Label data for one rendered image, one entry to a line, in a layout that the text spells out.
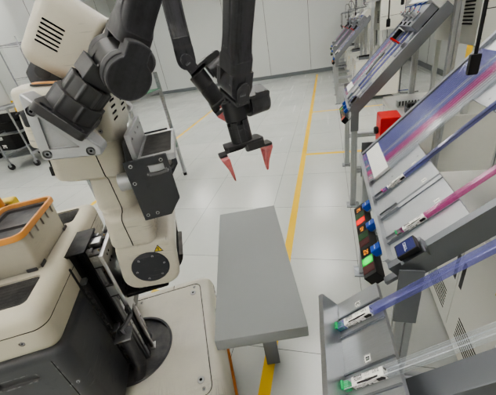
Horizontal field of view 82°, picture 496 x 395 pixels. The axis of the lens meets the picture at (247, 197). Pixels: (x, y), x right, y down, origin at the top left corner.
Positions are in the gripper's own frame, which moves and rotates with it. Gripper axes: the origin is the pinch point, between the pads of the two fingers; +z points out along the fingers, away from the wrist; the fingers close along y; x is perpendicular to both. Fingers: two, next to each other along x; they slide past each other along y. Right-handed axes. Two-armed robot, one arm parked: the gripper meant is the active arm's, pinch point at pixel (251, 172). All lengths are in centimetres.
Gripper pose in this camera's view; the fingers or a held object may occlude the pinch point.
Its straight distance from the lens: 80.2
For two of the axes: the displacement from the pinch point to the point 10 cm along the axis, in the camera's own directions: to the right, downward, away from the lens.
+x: 2.5, 3.4, -9.1
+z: 2.5, 8.8, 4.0
